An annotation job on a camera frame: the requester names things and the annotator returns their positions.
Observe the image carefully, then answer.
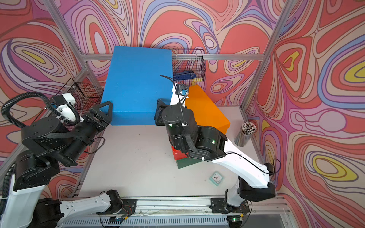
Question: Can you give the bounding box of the metal cup of pencils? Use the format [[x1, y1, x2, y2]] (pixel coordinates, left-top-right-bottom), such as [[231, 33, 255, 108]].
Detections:
[[234, 122, 257, 147]]

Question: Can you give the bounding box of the aluminium frame post corner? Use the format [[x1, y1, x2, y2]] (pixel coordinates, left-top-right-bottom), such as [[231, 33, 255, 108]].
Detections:
[[43, 1, 111, 88], [240, 0, 297, 113]]

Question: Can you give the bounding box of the black wire basket back wall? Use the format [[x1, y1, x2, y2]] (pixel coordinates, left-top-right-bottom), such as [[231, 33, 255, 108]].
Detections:
[[172, 48, 206, 85]]

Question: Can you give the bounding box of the green shoebox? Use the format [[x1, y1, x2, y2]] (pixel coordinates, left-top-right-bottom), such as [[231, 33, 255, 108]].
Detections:
[[176, 158, 202, 169]]

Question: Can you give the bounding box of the aluminium horizontal back bar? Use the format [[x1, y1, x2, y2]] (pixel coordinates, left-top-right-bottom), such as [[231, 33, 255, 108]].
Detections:
[[81, 54, 264, 61]]

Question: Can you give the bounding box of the small teal alarm clock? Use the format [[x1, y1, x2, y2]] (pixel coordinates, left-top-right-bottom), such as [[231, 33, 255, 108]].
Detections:
[[210, 171, 224, 186]]

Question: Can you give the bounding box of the aluminium frame post left corner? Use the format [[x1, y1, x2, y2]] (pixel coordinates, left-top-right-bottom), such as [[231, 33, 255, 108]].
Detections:
[[43, 1, 111, 88]]

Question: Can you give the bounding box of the aluminium frame post right corner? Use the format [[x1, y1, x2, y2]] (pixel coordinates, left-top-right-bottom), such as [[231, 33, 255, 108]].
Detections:
[[240, 0, 297, 113]]

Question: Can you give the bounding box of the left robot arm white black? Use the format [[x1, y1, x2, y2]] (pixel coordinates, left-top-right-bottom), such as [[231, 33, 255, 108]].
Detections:
[[1, 92, 136, 228]]

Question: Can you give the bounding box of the blue shoebox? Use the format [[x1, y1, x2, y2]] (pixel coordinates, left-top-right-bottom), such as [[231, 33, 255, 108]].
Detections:
[[102, 46, 173, 126]]

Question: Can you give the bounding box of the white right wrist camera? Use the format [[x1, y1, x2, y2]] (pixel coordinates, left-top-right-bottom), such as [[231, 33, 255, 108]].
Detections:
[[170, 83, 189, 107]]

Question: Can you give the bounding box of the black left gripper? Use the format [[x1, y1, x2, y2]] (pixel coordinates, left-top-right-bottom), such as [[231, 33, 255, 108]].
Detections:
[[62, 100, 117, 164]]

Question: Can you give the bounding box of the red shoebox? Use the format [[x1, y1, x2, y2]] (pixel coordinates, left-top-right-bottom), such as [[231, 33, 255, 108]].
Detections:
[[172, 146, 188, 161]]

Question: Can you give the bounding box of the blue stapler in basket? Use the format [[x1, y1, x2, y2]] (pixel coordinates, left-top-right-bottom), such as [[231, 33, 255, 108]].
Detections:
[[173, 71, 196, 81]]

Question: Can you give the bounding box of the orange shoebox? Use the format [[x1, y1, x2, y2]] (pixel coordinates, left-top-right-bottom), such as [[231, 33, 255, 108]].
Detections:
[[185, 85, 231, 134]]

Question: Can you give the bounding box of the black wire basket wall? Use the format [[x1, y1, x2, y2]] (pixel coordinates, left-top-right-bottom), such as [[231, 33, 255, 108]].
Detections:
[[172, 48, 206, 85], [50, 79, 104, 125]]

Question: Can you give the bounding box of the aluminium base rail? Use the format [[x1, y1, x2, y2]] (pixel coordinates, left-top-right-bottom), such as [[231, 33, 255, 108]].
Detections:
[[60, 196, 298, 228]]

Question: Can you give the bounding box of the yellow item in back basket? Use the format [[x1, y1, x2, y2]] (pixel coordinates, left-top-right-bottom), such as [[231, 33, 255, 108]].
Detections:
[[192, 78, 203, 82]]

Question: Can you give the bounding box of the black wire basket left wall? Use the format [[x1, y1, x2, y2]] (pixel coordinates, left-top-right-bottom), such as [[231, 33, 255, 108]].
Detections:
[[50, 79, 104, 125]]

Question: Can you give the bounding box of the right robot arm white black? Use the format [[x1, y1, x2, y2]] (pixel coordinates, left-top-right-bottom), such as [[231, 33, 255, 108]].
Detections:
[[154, 99, 276, 214]]

